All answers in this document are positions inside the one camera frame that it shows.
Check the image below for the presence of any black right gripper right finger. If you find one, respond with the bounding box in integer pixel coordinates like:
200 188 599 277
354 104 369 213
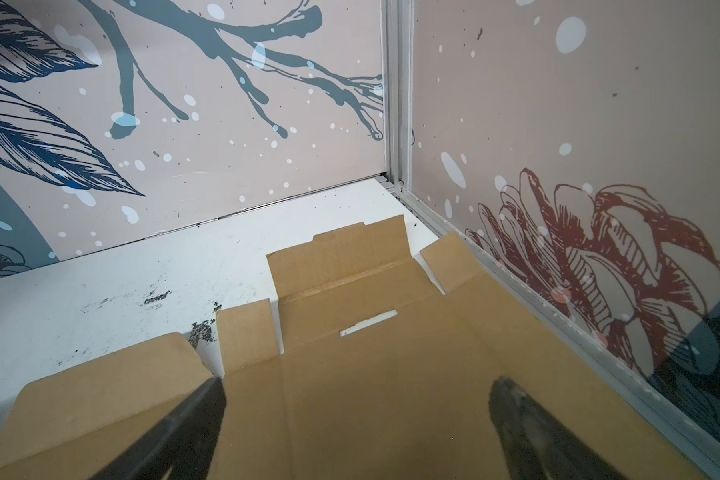
488 376 625 479

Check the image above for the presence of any brown cardboard box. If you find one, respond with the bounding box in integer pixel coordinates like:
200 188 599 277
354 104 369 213
0 217 701 479

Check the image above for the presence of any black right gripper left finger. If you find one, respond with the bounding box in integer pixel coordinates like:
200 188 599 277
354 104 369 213
93 377 227 479

